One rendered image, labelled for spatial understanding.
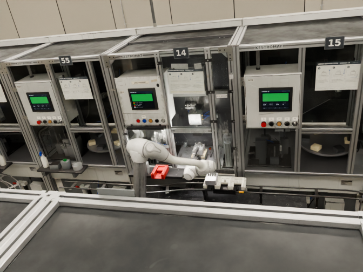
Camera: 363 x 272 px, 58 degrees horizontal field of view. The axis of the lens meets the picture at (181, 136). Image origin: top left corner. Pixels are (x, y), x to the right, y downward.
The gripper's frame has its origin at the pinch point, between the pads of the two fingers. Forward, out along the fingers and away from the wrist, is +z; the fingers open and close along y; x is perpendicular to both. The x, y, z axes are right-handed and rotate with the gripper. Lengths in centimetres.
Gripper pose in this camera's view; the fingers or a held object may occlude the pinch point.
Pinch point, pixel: (197, 151)
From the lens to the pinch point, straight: 314.6
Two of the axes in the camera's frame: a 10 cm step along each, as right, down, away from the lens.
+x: -9.6, -0.1, 2.8
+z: 2.4, -4.9, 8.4
